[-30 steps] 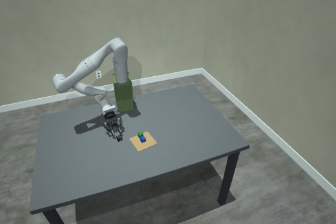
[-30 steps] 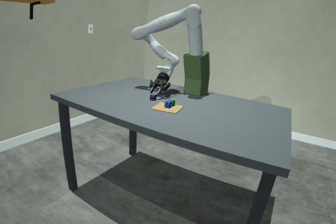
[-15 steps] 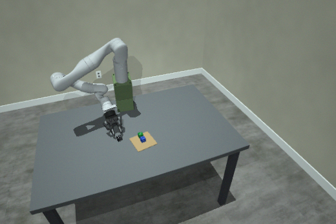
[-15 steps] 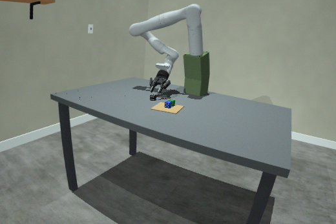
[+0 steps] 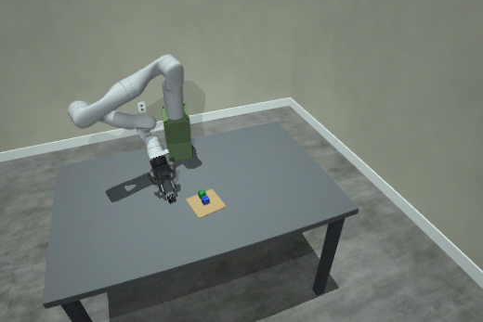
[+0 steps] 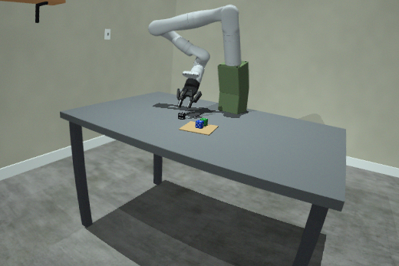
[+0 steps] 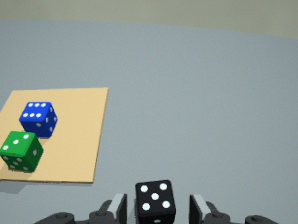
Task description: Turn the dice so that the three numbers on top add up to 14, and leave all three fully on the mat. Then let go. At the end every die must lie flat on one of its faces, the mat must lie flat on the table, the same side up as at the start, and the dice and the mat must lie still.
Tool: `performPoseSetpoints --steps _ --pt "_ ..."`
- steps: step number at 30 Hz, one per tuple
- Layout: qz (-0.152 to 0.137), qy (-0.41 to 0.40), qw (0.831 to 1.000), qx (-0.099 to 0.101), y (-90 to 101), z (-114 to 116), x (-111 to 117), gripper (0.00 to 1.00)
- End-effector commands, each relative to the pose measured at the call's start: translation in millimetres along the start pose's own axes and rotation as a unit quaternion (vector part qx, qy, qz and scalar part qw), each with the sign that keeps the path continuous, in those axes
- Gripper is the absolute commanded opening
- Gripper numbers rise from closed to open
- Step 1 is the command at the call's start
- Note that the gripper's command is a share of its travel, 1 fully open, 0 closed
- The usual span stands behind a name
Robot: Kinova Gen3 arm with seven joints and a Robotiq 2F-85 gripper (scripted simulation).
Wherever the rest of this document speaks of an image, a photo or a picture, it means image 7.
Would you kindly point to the green die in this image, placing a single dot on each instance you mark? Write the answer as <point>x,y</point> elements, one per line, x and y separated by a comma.
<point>21,151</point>

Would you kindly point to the beige square mat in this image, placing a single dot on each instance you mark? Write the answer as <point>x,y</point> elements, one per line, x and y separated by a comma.
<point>70,154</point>

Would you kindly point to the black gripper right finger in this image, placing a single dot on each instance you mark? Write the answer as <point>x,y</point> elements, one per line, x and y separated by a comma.
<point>199,211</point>

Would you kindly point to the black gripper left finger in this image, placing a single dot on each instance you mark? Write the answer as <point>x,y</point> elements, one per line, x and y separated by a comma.
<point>115,210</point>

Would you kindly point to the blue die with white pips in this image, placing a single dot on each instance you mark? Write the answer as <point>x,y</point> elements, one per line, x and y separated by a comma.
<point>39,118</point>

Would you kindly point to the black die with white pips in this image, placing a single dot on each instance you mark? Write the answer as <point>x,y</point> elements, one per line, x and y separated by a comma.
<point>155,202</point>

